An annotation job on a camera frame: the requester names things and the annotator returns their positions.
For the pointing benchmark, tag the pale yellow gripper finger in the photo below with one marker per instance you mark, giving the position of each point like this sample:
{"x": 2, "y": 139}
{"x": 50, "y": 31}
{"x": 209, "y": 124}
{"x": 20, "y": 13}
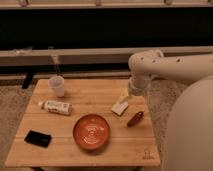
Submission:
{"x": 120, "y": 106}
{"x": 124, "y": 95}

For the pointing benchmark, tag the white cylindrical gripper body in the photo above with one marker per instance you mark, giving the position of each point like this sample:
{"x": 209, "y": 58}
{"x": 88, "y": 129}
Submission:
{"x": 138, "y": 85}

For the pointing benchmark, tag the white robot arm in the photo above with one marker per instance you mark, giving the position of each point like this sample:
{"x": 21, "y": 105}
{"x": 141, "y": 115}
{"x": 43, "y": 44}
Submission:
{"x": 188, "y": 142}

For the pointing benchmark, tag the orange ceramic bowl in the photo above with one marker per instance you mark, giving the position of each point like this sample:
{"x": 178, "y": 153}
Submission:
{"x": 91, "y": 132}

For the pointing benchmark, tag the brown oblong snack packet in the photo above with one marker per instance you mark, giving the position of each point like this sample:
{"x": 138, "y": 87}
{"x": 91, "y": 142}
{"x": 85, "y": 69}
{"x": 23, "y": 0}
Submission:
{"x": 135, "y": 119}

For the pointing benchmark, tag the wooden table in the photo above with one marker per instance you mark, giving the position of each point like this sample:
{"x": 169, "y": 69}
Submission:
{"x": 127, "y": 146}

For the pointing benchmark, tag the white plastic bottle lying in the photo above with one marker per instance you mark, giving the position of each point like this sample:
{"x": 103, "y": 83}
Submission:
{"x": 56, "y": 107}

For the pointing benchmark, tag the white paper cup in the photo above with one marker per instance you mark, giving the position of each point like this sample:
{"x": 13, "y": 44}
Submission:
{"x": 56, "y": 84}

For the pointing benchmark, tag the black flat wallet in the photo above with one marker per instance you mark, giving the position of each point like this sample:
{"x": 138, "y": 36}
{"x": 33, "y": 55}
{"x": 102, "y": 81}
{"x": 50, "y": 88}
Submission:
{"x": 37, "y": 138}

